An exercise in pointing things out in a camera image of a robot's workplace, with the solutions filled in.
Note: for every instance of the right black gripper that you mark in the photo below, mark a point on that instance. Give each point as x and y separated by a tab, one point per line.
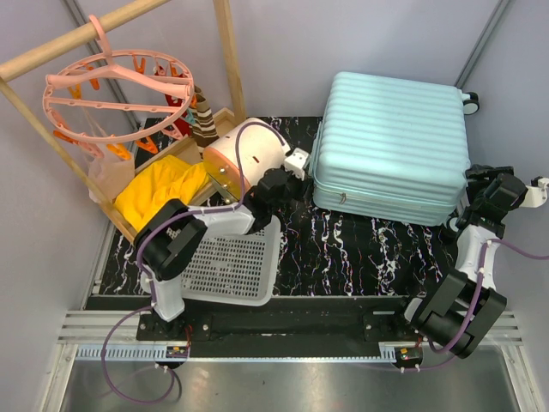
474	172

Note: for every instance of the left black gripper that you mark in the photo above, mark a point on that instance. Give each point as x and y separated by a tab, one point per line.
302	185

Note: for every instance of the light blue ribbed suitcase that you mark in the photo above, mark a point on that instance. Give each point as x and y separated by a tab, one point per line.
392	149

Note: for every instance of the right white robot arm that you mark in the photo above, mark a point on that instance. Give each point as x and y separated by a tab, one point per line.
456	315

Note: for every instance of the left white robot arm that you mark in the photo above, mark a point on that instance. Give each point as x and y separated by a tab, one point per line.
166	245

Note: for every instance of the pink toy washing machine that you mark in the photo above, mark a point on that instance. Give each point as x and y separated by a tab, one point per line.
237	160

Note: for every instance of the black marble pattern mat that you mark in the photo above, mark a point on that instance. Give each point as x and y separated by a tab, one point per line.
322	252

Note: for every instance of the white perforated plastic basket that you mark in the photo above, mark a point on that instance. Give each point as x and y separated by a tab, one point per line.
235	269

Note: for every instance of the brown striped sock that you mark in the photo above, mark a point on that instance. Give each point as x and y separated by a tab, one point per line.
203	130

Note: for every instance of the yellow cloth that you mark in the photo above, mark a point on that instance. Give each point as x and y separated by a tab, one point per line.
164	180

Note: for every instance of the red hanging sock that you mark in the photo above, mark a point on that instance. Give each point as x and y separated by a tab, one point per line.
180	128

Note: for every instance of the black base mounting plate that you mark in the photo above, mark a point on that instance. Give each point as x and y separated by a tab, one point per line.
287	328

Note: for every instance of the translucent plastic bag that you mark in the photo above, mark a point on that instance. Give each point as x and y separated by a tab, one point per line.
113	171

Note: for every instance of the pink round clip hanger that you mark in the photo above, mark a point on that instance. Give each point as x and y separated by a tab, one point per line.
72	96

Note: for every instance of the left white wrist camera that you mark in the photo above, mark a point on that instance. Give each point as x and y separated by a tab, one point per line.
296	163

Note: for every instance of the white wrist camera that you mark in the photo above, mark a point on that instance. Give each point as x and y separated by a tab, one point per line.
296	163
537	193

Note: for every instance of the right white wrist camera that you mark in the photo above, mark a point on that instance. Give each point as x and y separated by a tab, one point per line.
537	193

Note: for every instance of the aluminium rail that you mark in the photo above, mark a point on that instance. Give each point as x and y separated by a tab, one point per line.
93	326

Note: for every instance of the wooden clothes rack frame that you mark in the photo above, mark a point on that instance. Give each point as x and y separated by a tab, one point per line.
50	50

